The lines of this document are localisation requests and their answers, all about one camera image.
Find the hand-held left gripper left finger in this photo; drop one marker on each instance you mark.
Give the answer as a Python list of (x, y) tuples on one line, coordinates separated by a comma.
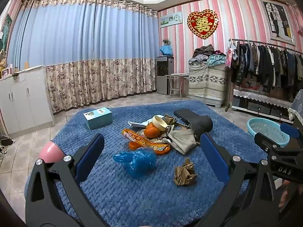
[(91, 151)]

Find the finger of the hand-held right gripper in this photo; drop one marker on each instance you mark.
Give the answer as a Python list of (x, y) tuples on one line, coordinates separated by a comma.
[(267, 140), (290, 129)]

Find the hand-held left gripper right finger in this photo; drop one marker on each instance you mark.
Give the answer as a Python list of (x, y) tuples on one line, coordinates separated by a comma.
[(213, 153)]

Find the light blue plastic basket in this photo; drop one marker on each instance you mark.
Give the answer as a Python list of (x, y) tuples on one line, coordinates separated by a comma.
[(260, 128)]

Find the beige cloth pouch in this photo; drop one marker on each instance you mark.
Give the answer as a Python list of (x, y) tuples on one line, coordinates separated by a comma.
[(182, 141)]

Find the brown paper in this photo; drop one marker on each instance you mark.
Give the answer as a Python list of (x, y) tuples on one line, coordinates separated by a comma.
[(184, 173), (170, 120)]

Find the blue plastic bag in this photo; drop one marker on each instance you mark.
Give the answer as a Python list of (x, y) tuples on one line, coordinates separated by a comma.
[(137, 163)]

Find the orange snack wrapper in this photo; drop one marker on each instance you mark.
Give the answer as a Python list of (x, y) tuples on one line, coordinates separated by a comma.
[(142, 140)]

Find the cream round lid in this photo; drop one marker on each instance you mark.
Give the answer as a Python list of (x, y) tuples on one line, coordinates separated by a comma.
[(159, 123)]

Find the person's right hand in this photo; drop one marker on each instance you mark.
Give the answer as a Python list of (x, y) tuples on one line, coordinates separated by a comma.
[(284, 194)]

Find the grey flower patterned cloth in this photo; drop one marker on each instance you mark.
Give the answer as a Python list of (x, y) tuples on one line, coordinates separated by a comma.
[(297, 104)]

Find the light blue tissue box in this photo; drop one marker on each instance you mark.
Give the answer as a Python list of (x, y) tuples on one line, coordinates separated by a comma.
[(98, 119)]

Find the low dark cabinet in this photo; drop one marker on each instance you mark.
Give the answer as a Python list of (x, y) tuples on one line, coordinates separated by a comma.
[(255, 108)]

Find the pink cup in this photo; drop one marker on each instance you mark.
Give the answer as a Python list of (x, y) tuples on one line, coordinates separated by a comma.
[(51, 151)]

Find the white lace cloth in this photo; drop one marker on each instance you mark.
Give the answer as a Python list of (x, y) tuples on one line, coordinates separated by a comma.
[(260, 95)]

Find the blue knitted blanket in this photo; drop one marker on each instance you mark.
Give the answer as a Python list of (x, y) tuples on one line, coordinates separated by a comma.
[(118, 194)]

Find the white paper sheet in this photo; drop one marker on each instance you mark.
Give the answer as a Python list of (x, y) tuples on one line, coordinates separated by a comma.
[(136, 124)]

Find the brown cardboard box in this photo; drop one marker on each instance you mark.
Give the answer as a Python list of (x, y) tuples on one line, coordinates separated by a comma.
[(249, 83)]

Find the metal clothes rack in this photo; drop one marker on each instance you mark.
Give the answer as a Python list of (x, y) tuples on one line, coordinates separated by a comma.
[(228, 94)]

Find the row of hanging clothes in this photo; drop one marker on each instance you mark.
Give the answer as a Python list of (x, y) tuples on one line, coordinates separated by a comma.
[(267, 63)]

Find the patterned cloth covered cabinet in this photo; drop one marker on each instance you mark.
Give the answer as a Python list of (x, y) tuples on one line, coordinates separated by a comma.
[(206, 80)]

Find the white cabinet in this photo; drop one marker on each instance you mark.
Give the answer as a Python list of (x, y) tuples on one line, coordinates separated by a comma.
[(23, 99)]

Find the small side table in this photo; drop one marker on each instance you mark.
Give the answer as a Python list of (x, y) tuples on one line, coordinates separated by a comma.
[(176, 76)]

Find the pink hanging bag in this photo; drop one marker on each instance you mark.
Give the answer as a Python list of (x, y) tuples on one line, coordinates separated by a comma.
[(228, 58)]

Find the grey water dispenser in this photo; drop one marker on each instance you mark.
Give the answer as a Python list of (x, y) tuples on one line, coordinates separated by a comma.
[(163, 75)]

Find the pile of clothes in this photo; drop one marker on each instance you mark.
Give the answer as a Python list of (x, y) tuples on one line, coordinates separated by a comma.
[(206, 54)]

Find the blue floral curtain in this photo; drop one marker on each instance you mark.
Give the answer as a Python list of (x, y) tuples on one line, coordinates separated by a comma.
[(82, 40)]

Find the blue cloth bundle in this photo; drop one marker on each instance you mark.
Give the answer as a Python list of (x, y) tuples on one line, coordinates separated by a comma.
[(166, 50)]

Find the small potted plant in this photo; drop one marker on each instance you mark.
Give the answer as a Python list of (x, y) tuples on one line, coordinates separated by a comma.
[(166, 42)]

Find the framed wall poster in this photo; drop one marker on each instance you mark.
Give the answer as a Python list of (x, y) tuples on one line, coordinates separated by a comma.
[(277, 19)]

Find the red heart wall decoration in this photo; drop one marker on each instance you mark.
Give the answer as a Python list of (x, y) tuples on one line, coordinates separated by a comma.
[(202, 23)]

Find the landscape wall picture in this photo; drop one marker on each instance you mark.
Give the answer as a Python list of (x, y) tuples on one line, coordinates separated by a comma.
[(170, 19)]

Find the green wall poster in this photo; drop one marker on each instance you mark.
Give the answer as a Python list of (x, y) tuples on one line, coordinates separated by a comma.
[(5, 33)]

